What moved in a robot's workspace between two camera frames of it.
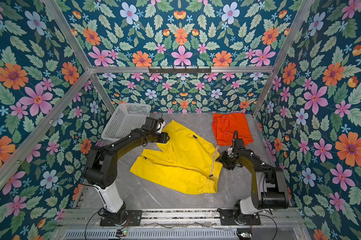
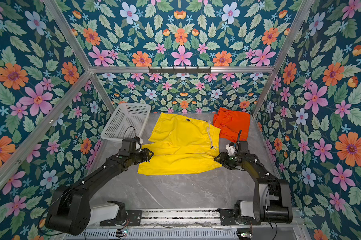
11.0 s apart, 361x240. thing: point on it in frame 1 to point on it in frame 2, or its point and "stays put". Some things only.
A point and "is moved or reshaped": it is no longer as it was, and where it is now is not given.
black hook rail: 179,70 stays put
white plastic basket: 126,117 stays put
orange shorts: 224,125 is moved or reshaped
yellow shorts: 184,163 is moved or reshaped
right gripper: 222,158 stays put
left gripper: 164,137 to 146,155
